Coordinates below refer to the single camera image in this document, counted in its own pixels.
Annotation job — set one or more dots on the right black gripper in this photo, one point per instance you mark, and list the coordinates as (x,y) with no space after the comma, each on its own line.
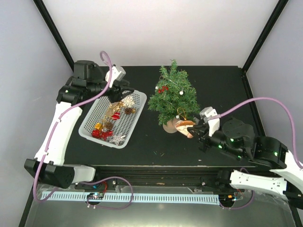
(199,135)

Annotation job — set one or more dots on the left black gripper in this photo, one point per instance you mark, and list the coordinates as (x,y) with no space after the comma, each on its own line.
(116,94)

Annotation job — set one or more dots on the wooden bauble ornament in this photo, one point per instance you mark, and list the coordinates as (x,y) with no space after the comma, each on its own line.
(182,126)

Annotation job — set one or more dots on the white plastic basket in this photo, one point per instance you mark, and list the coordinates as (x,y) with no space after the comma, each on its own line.
(102,110)

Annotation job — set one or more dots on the red berry sprig ornament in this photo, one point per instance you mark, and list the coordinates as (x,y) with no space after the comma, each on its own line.
(162,89)

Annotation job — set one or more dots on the small green christmas tree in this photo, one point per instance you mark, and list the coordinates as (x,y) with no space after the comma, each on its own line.
(179,102)

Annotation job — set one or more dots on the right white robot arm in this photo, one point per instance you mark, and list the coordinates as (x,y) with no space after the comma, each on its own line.
(271,166)

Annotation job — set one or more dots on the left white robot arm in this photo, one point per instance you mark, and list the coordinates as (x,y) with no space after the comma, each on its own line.
(88,81)

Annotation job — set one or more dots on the white wooden snowflake ornament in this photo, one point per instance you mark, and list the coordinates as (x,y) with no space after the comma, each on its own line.
(128,101)

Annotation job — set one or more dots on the gold bell ornament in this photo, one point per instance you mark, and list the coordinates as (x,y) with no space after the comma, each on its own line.
(121,104)

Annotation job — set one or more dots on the brown pine cone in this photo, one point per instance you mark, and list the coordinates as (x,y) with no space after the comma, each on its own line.
(130,110)
(108,125)

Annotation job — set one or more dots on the red santa figure ornament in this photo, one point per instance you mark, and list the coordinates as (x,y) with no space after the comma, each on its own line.
(115,116)

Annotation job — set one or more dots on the gold gift box ornament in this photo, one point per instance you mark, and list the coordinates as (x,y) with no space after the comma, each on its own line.
(98,126)

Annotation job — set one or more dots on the red bow ornament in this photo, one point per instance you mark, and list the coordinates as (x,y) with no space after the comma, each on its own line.
(105,134)

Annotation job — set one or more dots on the silver star ornament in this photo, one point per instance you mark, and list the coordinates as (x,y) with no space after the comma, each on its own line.
(116,139)

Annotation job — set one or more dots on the red gift box ornament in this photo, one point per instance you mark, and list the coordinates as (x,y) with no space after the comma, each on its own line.
(96,133)

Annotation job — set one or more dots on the small circuit board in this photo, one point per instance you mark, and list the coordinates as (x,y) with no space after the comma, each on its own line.
(95,196)

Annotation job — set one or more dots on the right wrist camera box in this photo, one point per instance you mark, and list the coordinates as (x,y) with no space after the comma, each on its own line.
(209,115)

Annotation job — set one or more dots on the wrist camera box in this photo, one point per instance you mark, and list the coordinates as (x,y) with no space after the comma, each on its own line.
(209,115)
(118,73)

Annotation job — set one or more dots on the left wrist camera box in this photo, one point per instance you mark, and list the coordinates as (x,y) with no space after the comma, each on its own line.
(118,73)

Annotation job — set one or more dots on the light blue cable duct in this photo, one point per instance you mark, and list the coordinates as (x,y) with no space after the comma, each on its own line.
(136,197)

